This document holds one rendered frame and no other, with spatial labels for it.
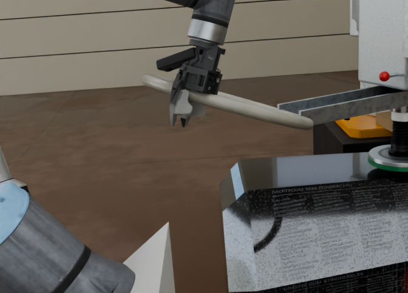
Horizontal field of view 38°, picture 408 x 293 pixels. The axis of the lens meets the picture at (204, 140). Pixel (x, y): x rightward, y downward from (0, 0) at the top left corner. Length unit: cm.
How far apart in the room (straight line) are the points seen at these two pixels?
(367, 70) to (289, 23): 606
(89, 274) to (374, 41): 129
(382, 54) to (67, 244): 127
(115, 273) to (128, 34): 705
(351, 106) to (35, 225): 113
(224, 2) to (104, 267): 69
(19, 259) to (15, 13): 732
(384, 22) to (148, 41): 621
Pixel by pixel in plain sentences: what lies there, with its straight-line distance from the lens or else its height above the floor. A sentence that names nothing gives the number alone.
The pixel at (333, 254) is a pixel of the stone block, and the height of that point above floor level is 64.
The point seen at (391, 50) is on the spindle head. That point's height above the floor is 123.
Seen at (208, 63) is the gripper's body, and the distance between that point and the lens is 142.
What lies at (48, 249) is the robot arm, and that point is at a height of 110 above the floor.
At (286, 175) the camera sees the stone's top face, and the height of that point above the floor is 81.
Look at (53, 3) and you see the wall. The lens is 810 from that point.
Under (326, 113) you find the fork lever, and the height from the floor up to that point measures 107.
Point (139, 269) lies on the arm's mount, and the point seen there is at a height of 102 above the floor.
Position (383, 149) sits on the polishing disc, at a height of 86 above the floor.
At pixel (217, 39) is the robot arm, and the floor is 135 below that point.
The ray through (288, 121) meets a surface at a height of 113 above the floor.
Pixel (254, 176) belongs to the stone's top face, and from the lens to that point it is 207.
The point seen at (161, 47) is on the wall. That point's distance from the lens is 803.
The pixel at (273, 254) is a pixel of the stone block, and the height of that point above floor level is 65.
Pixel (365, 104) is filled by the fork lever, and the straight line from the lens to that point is 188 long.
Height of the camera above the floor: 152
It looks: 17 degrees down
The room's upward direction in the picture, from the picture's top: 4 degrees counter-clockwise
